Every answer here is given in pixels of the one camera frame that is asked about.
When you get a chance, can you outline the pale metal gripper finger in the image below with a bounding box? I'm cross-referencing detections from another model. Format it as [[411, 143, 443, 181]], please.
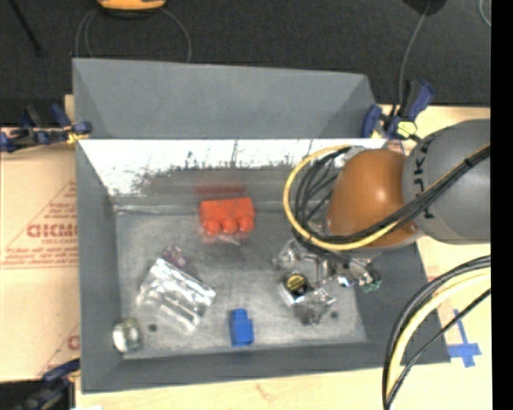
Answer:
[[272, 238, 304, 271], [311, 263, 327, 290]]

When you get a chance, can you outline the orange toy brick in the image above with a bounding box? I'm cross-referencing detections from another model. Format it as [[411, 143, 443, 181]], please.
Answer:
[[198, 196, 257, 237]]

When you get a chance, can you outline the blue toy brick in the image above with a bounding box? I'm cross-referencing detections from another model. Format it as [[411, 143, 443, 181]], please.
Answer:
[[228, 308, 256, 348]]

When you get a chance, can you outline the small purple clear piece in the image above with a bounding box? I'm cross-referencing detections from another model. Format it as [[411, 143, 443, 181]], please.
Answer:
[[162, 245, 188, 269]]

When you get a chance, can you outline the large clear plastic packet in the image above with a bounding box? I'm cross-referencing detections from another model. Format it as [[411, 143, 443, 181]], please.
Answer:
[[135, 256, 217, 335]]

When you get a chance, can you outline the grey metal bin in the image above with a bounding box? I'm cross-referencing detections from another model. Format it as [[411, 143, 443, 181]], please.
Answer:
[[71, 57, 451, 392]]

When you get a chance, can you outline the brown cardboard board red print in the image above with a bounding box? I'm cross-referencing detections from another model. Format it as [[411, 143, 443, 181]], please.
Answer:
[[0, 126, 82, 384]]

